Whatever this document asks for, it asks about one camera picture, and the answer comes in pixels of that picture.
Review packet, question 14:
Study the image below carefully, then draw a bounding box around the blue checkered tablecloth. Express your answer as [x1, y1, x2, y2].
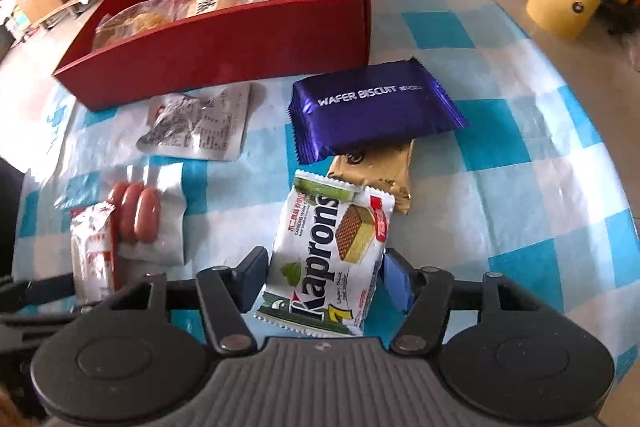
[12, 0, 639, 381]

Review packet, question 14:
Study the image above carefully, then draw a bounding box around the sausage vacuum pack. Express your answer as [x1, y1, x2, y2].
[103, 162, 186, 267]

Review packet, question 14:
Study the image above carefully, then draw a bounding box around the gold snack packet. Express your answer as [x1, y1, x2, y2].
[328, 140, 414, 215]

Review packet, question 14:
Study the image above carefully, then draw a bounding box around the red white snack packet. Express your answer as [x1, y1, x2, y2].
[70, 202, 118, 305]

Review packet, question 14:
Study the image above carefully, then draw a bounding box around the white Kaprons wafer packet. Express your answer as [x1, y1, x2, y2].
[256, 170, 395, 337]

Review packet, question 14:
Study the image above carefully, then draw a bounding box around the red cardboard box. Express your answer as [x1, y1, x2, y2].
[53, 0, 371, 110]

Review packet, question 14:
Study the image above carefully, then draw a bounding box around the purple wafer biscuit packet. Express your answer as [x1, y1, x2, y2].
[288, 57, 468, 165]

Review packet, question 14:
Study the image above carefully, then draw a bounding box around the clear bag fried snack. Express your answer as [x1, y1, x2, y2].
[92, 0, 184, 51]

